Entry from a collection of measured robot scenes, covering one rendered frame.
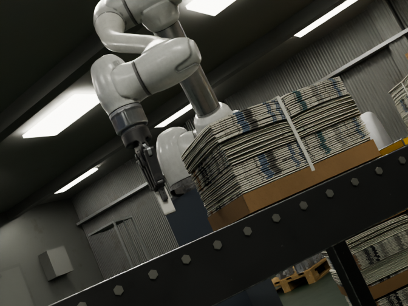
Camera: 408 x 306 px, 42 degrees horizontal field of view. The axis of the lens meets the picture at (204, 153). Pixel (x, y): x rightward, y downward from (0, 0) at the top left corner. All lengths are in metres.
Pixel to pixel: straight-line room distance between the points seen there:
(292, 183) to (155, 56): 0.47
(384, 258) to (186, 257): 1.16
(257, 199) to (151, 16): 0.91
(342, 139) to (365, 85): 8.54
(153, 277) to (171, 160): 1.17
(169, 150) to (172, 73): 0.76
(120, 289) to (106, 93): 0.61
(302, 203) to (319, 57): 9.11
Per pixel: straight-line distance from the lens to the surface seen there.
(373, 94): 9.82
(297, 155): 1.26
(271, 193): 1.19
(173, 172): 2.09
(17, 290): 12.20
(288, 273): 6.04
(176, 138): 2.10
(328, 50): 10.09
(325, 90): 1.34
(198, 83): 1.99
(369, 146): 1.35
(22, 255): 12.59
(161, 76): 1.37
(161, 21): 1.89
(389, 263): 2.03
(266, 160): 1.22
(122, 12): 1.88
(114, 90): 1.39
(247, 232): 1.01
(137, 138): 1.36
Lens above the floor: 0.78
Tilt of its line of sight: 9 degrees up
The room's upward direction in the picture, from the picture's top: 25 degrees counter-clockwise
